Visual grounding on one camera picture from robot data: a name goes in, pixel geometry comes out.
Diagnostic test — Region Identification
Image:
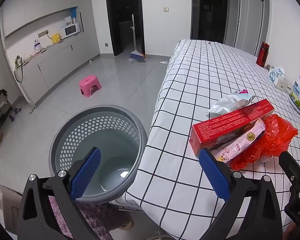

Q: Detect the pink snack wrapper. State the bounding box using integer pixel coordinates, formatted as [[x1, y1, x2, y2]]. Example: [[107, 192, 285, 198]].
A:
[[211, 119, 266, 163]]

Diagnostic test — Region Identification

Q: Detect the shoe rack shelf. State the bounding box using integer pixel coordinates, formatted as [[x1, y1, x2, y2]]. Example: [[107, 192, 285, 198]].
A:
[[0, 88, 16, 133]]

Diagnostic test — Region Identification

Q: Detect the white bottle on counter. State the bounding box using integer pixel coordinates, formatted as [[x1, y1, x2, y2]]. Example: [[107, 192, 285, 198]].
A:
[[34, 39, 42, 53]]

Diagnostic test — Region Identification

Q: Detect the purple fluffy rug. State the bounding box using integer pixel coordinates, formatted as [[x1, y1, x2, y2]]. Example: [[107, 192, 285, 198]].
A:
[[47, 195, 131, 240]]

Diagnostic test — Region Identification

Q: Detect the tissue pack blue white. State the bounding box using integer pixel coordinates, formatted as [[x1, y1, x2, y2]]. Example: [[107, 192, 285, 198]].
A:
[[269, 66, 288, 92]]

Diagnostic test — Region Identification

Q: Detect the blue broom with dustpan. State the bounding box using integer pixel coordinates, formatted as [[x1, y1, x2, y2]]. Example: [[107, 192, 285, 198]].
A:
[[127, 14, 145, 64]]

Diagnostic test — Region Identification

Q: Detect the white wet wipes pack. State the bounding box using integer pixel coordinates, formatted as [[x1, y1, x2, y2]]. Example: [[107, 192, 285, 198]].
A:
[[209, 89, 256, 115]]

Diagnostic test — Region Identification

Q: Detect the checkered white tablecloth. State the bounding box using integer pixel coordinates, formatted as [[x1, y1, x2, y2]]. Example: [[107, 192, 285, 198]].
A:
[[114, 40, 300, 239]]

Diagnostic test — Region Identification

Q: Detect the red thermos bottle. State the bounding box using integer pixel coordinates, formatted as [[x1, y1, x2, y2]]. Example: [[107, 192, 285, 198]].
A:
[[256, 42, 269, 67]]

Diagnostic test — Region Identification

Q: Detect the white microwave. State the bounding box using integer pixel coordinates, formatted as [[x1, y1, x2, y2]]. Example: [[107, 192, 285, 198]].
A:
[[59, 23, 81, 40]]

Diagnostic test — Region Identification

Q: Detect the grey perforated trash basket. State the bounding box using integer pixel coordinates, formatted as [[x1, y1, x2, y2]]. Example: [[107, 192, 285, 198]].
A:
[[49, 105, 147, 204]]

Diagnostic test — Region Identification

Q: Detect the red toothpaste box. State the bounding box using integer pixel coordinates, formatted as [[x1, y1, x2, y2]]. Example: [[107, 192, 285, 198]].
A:
[[189, 99, 274, 156]]

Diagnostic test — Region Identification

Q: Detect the yellow box on counter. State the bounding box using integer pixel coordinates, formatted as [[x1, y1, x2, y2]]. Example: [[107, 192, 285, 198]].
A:
[[51, 33, 61, 44]]

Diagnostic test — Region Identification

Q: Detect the red plastic bag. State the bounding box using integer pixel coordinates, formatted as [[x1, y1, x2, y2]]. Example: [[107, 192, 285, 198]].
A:
[[230, 114, 298, 170]]

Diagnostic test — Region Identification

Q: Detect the pink plastic stool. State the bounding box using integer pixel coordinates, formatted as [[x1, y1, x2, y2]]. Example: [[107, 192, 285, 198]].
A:
[[79, 75, 102, 98]]

